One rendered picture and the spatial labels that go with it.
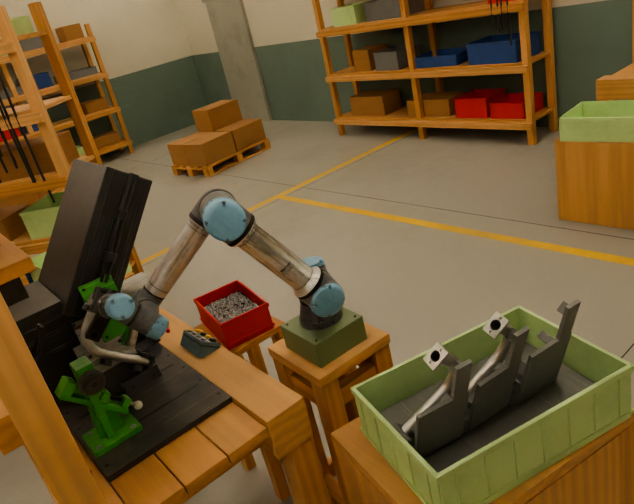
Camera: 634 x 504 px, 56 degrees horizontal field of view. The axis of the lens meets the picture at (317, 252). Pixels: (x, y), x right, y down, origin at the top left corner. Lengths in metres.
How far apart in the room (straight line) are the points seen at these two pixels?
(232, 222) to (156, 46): 10.49
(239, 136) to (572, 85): 4.24
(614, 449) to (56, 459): 1.42
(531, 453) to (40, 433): 1.15
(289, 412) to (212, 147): 6.52
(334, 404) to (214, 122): 6.92
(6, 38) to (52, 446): 3.39
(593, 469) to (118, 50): 10.86
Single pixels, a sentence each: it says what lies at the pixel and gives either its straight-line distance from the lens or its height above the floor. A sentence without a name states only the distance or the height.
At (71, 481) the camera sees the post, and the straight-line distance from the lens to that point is 1.59.
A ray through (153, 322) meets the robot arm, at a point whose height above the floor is 1.22.
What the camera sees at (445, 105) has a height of 0.39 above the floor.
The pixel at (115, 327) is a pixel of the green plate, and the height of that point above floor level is 1.10.
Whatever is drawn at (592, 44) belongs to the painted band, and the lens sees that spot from 6.82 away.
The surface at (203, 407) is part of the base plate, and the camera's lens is 1.95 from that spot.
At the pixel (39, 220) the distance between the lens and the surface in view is 4.90.
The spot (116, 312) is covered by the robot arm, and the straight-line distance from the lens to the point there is 1.77.
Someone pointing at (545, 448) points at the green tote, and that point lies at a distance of 1.65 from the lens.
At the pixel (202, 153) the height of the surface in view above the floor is 0.32.
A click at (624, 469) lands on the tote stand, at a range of 1.96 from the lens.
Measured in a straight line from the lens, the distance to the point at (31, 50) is 10.66.
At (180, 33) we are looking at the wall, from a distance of 12.34.
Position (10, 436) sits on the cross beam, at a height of 1.22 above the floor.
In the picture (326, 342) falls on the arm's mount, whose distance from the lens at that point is 2.00.
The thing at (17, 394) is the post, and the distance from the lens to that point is 1.46.
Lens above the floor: 2.00
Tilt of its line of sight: 24 degrees down
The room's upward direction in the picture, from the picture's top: 14 degrees counter-clockwise
